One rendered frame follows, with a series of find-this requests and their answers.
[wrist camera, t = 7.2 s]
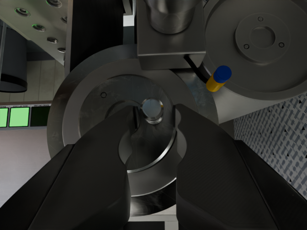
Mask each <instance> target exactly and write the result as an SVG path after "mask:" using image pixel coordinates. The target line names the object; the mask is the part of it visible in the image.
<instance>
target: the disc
mask: <svg viewBox="0 0 307 230"><path fill-rule="evenodd" d="M127 58H138V56H137V44H125V45H119V46H114V47H110V48H107V49H104V50H102V51H99V52H97V53H95V54H93V55H91V56H90V57H88V58H87V59H85V60H84V61H82V62H81V63H80V64H79V65H77V66H76V67H75V68H74V69H73V70H72V71H71V72H70V73H69V74H68V76H67V77H66V78H65V79H64V81H63V82H62V83H61V85H60V87H59V89H58V90H57V92H56V94H55V96H54V99H53V101H52V104H51V107H50V110H49V114H48V122H47V143H48V150H49V154H50V157H51V159H52V158H53V157H54V156H55V155H56V154H57V153H59V152H60V151H61V150H62V149H63V148H64V142H63V135H62V123H63V116H64V111H65V108H66V105H67V102H68V100H69V98H70V96H71V94H72V92H73V91H74V89H75V88H76V87H77V85H78V84H79V83H80V82H81V81H82V80H83V79H84V78H85V77H86V76H87V75H88V74H89V73H91V72H92V71H94V70H95V69H97V68H98V67H100V66H102V65H104V64H106V63H109V62H112V61H116V60H120V59H127ZM170 70H172V71H173V72H174V73H175V74H177V75H178V76H179V77H180V78H181V79H182V80H183V81H184V82H185V84H186V85H187V86H188V88H189V89H190V91H191V92H192V94H193V96H194V99H195V101H196V104H197V107H198V111H199V114H201V115H202V116H204V117H206V118H208V119H209V120H211V121H212V122H214V123H215V124H217V125H218V126H219V121H218V114H217V108H216V104H215V101H214V98H213V96H212V94H211V92H210V91H209V90H208V89H207V87H206V84H205V83H204V82H202V81H201V80H200V79H199V78H198V76H197V75H196V74H195V72H194V71H193V70H192V68H174V69H170ZM175 204H176V180H174V181H173V182H172V183H170V184H169V185H167V186H166V187H164V188H162V189H160V190H158V191H156V192H153V193H150V194H146V195H142V196H135V197H131V208H130V217H138V216H145V215H150V214H155V213H157V212H160V211H163V210H165V209H168V208H170V207H172V206H174V205H175Z"/></svg>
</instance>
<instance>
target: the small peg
mask: <svg viewBox="0 0 307 230"><path fill-rule="evenodd" d="M140 111H141V114H142V116H143V117H144V118H145V120H146V121H147V122H148V123H150V124H152V125H155V124H158V123H160V122H161V120H162V119H163V115H164V107H163V104H162V102H161V101H160V100H159V99H157V98H154V97H150V98H147V99H145V100H144V101H143V102H142V104H141V107H140Z"/></svg>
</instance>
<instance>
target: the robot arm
mask: <svg viewBox="0 0 307 230"><path fill-rule="evenodd" d="M173 128H175V129H176V131H177V152H178V153H179V154H180V156H181V157H182V160H181V161H180V163H179V164H178V165H177V168H176V217H177V220H178V222H179V223H180V224H181V225H182V226H183V227H184V228H186V229H187V230H307V200H306V199H305V198H304V197H303V196H302V195H301V194H300V193H299V192H298V191H297V190H296V189H295V188H294V187H293V186H292V185H290V184H289V183H288V182H287V181H286V180H285V179H284V178H283V177H282V176H281V175H280V174H279V173H278V172H276V171H275V170H274V169H273V168H272V167H271V166H270V165H269V164H268V163H266V162H265V161H264V160H263V159H262V158H261V157H260V156H259V155H258V154H257V153H255V152H254V151H253V150H252V149H251V148H250V147H249V146H248V145H247V144H245V143H244V142H243V141H242V140H234V139H233V138H232V137H231V136H230V135H229V134H228V133H227V132H226V131H225V130H223V129H222V128H221V127H219V126H218V125H217V124H215V123H214V122H212V121H211V120H209V119H208V118H206V117H204V116H202V115H201V114H199V113H197V112H195V111H193V110H192V109H190V108H188V107H186V106H185V105H183V104H176V105H173ZM137 129H138V106H133V105H128V106H126V107H124V108H122V109H121V110H119V111H117V112H116V113H114V114H112V115H111V116H109V117H108V118H106V119H104V120H103V121H101V122H100V123H98V124H97V125H95V126H94V127H92V128H91V129H90V130H89V131H87V132H86V133H85V134H84V135H83V136H82V137H81V138H80V139H79V140H78V141H77V142H76V143H75V144H67V145H66V146H65V147H64V148H63V149H62V150H61V151H60V152H59V153H57V154H56V155H55V156H54V157H53V158H52V159H51V160H50V161H49V162H48V163H47V164H46V165H44V166H43V167H42V168H41V169H40V170H39V171H38V172H37V173H36V174H35V175H34V176H33V177H31V178H30V179H29V180H28V181H27V182H26V183H25V184H24V185H23V186H22V187H21V188H20V189H18V190H17V191H16V192H15V193H14V194H13V195H12V196H11V197H10V198H9V199H8V200H7V201H6V202H5V203H4V204H3V205H2V206H1V207H0V230H119V229H121V228H122V227H123V226H124V225H125V224H126V223H127V222H128V220H129V218H130V208H131V190H130V185H129V180H128V174H127V168H126V165H125V163H126V161H127V159H128V158H129V156H130V155H131V154H132V144H131V135H132V134H133V132H134V131H135V130H137Z"/></svg>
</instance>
